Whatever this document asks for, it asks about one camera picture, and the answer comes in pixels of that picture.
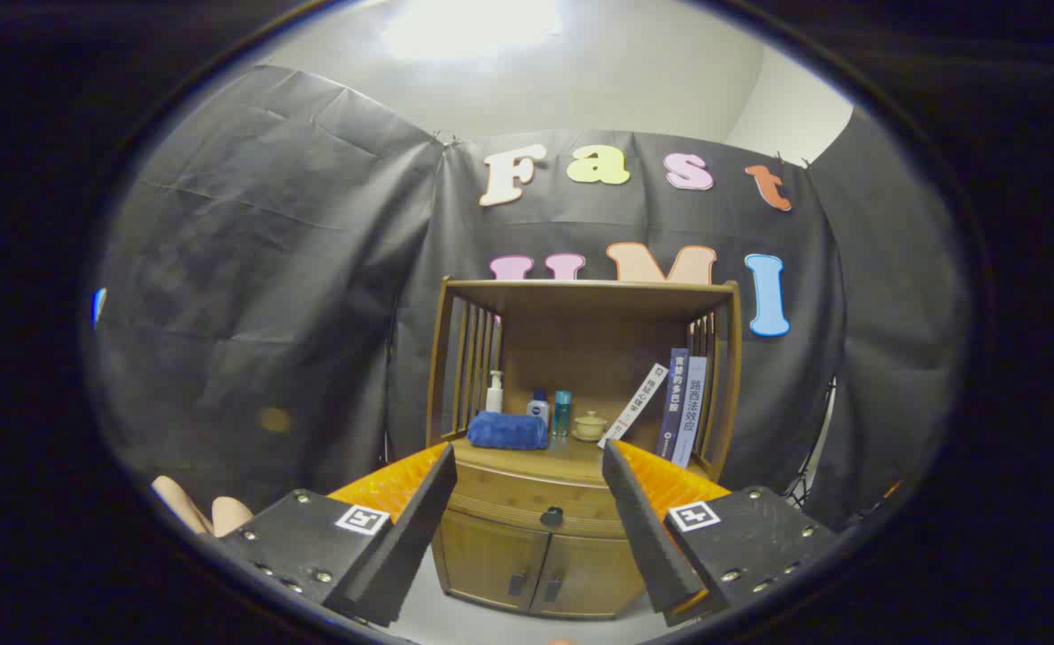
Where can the folded blue towel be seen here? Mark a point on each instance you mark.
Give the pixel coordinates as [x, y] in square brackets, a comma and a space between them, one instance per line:
[504, 432]

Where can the white book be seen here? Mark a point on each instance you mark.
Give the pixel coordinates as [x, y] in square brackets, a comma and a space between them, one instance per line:
[638, 399]

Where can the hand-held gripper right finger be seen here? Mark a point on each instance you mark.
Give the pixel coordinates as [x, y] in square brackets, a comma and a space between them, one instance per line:
[647, 537]

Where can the clear blue bottle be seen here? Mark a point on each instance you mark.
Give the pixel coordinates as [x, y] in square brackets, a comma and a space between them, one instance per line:
[561, 417]

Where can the light purple book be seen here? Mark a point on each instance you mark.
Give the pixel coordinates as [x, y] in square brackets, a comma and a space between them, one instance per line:
[690, 412]

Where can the white bottle with blue cap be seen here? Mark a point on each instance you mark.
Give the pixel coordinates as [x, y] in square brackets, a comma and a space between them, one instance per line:
[538, 410]

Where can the wooden drawer with black knob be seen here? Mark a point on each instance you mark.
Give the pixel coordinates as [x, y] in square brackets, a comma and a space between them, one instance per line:
[518, 497]

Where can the wooden countertop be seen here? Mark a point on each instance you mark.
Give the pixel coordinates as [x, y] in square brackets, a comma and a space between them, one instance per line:
[571, 452]

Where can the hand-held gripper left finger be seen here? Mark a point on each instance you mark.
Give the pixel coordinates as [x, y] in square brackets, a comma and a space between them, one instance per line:
[410, 537]

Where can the white pump bottle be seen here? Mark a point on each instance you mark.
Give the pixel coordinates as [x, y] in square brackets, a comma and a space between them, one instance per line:
[494, 399]

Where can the beige lidded teacup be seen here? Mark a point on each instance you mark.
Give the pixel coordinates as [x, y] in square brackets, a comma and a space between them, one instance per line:
[590, 427]

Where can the dark blue book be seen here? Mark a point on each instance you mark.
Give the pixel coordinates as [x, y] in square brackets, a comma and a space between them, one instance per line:
[674, 403]

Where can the wooden cabinet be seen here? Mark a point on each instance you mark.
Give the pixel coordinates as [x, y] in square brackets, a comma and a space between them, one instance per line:
[580, 340]

